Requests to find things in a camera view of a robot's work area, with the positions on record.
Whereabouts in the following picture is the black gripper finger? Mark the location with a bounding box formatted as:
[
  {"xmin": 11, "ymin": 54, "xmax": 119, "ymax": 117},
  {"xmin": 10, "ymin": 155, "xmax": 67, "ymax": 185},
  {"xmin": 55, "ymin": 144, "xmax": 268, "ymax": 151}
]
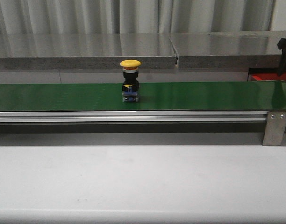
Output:
[{"xmin": 277, "ymin": 38, "xmax": 286, "ymax": 76}]

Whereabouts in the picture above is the yellow mushroom push button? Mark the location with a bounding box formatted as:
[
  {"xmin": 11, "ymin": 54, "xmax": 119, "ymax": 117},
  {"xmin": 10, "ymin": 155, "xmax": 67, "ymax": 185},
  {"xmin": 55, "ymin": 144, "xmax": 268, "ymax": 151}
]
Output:
[{"xmin": 120, "ymin": 59, "xmax": 141, "ymax": 102}]

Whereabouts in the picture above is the grey stone counter slab right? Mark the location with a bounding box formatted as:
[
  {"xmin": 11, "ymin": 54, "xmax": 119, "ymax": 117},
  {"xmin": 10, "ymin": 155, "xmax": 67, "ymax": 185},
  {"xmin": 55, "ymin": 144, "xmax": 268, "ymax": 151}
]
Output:
[{"xmin": 170, "ymin": 31, "xmax": 286, "ymax": 69}]

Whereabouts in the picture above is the grey stone counter slab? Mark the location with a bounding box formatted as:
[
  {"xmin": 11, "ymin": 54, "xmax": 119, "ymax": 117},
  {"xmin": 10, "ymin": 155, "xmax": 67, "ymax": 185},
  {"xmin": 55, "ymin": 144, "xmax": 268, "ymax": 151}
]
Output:
[
  {"xmin": 0, "ymin": 34, "xmax": 177, "ymax": 70},
  {"xmin": 170, "ymin": 31, "xmax": 286, "ymax": 69}
]

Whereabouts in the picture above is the red plastic tray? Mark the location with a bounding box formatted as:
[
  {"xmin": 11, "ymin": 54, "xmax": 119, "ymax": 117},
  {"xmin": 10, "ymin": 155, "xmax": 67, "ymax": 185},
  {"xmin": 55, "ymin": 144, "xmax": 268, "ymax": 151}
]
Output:
[{"xmin": 251, "ymin": 73, "xmax": 286, "ymax": 81}]

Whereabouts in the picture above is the green conveyor belt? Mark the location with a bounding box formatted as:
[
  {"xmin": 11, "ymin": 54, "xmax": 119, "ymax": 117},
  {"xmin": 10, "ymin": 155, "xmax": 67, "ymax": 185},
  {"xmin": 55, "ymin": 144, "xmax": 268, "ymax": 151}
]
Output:
[{"xmin": 0, "ymin": 81, "xmax": 286, "ymax": 112}]

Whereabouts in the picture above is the grey stone counter slab left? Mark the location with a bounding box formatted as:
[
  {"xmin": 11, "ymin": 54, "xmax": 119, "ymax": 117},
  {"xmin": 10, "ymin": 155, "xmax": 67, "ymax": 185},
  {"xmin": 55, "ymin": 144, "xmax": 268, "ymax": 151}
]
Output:
[{"xmin": 0, "ymin": 34, "xmax": 177, "ymax": 70}]

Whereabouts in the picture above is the white pleated curtain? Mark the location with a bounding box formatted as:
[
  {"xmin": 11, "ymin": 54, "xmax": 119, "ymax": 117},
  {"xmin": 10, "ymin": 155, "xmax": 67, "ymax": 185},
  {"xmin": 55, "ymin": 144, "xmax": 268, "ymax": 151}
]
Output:
[{"xmin": 0, "ymin": 0, "xmax": 276, "ymax": 34}]

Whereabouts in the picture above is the steel conveyor support bracket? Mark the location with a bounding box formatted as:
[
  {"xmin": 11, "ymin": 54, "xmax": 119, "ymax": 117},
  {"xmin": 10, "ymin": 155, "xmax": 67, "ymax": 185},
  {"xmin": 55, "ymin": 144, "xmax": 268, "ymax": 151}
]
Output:
[{"xmin": 262, "ymin": 111, "xmax": 286, "ymax": 146}]

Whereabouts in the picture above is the aluminium conveyor frame rail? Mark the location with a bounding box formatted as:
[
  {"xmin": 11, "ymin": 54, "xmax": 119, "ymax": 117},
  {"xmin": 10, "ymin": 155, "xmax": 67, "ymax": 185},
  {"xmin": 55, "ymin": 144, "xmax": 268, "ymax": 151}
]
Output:
[{"xmin": 0, "ymin": 111, "xmax": 268, "ymax": 123}]

